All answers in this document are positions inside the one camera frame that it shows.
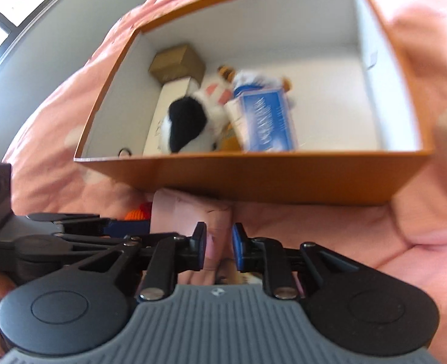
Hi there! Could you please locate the pink printed blanket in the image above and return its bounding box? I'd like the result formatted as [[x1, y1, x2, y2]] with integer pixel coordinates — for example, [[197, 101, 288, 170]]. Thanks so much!
[[2, 0, 447, 364]]

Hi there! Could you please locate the gold cardboard box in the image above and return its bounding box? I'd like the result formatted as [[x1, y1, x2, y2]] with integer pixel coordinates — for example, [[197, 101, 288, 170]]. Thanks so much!
[[148, 44, 206, 85]]

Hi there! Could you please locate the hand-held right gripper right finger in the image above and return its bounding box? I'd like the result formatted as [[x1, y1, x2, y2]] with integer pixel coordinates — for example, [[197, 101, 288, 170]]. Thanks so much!
[[232, 222, 373, 299]]

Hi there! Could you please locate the blue card box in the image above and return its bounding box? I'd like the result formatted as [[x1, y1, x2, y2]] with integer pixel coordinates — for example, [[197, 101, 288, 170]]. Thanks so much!
[[223, 87, 299, 153]]

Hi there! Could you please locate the white long box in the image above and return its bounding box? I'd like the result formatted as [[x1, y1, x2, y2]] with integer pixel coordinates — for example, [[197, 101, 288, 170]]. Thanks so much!
[[142, 76, 202, 156]]

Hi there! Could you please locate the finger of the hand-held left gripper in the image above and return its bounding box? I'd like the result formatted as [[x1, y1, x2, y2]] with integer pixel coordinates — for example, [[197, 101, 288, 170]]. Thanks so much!
[[60, 218, 151, 244], [26, 212, 112, 225]]

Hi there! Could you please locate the window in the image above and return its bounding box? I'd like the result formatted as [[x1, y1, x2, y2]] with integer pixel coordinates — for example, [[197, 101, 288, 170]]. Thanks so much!
[[0, 0, 91, 95]]

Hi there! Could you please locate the orange crochet ball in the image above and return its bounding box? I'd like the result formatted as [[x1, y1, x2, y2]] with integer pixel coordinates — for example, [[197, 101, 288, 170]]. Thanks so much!
[[125, 202, 154, 221]]

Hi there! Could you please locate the orange cardboard box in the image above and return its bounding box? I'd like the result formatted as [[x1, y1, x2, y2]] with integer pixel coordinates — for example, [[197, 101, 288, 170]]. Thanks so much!
[[74, 0, 441, 207]]

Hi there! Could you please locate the black and white plush toy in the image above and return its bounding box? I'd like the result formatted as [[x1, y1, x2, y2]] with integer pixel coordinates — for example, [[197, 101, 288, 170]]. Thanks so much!
[[158, 85, 234, 155]]

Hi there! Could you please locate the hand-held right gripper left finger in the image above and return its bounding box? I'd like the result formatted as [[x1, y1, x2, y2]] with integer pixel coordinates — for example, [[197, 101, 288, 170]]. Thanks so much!
[[67, 221, 209, 302]]

